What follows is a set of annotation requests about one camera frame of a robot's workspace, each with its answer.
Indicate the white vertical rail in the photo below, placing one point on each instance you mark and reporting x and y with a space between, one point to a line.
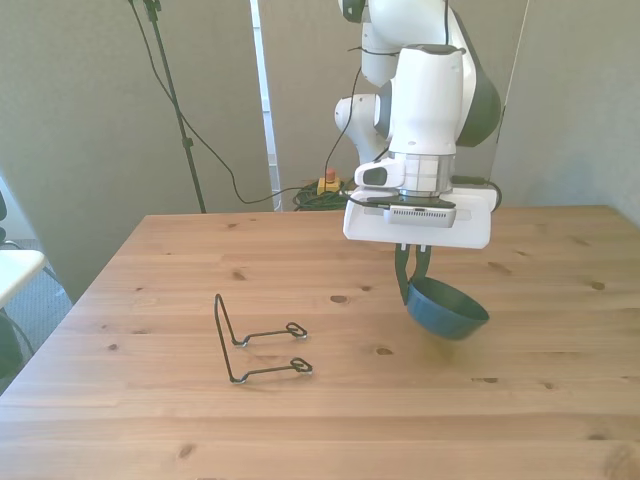
267 100

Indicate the yellow emergency stop button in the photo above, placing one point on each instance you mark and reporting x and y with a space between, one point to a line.
329 182

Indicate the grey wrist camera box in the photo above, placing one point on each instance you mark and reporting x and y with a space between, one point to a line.
422 215

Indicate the black tripod stand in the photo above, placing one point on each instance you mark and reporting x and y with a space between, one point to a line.
172 90

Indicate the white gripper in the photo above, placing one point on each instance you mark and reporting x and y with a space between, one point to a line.
470 225

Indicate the dark blue bowl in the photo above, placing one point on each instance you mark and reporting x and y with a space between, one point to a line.
440 315

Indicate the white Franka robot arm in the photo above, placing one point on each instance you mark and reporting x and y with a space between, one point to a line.
430 100

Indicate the white side table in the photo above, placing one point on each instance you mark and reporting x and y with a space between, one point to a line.
15 270

